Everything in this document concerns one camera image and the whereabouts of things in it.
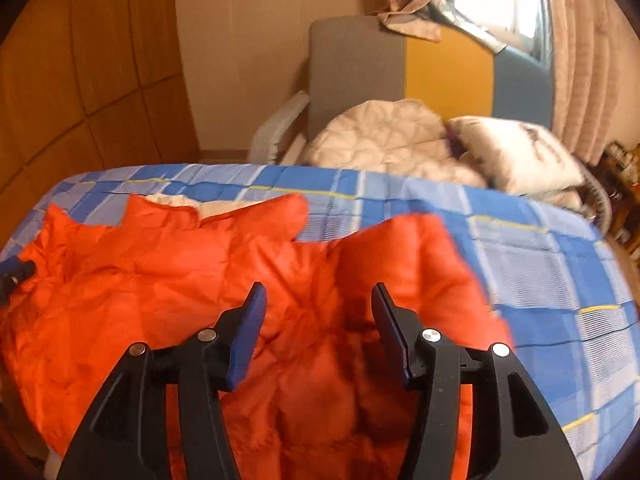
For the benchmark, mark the cluttered wooden desk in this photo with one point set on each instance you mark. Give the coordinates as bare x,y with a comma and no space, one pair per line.
627,180

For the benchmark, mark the grey yellow blue headboard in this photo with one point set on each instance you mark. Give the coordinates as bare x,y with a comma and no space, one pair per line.
350,70

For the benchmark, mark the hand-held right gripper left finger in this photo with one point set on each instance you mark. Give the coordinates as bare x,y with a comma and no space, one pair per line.
245,345

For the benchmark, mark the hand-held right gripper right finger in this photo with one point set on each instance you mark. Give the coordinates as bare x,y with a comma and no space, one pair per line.
392,340

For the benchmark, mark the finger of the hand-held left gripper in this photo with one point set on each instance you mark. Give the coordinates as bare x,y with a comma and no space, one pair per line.
20,267

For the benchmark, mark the white printed pillow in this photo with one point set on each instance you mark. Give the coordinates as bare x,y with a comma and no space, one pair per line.
515,155

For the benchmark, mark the wooden wardrobe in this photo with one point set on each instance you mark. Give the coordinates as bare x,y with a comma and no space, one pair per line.
75,85

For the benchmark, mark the orange quilted down jacket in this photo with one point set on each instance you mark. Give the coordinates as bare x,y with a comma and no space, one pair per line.
150,285

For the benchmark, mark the bed with blue plaid sheet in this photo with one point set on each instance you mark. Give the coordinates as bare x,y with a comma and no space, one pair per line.
525,260

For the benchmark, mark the grey bed guard rail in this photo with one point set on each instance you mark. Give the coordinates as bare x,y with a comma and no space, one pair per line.
597,200

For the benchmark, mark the white plastic chair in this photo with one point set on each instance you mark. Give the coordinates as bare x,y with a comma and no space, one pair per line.
272,130

